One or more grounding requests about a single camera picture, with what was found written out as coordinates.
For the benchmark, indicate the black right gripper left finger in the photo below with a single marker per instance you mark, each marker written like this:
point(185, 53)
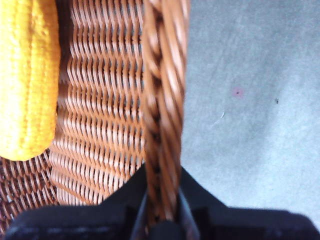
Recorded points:
point(87, 222)

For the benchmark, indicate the brown wicker basket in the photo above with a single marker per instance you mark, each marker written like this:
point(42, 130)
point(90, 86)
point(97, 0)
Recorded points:
point(107, 100)

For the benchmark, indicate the yellow corn cob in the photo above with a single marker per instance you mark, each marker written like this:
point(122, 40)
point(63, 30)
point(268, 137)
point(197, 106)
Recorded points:
point(27, 75)

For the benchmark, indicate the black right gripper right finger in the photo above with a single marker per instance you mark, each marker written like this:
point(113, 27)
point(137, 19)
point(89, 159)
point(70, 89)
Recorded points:
point(237, 225)

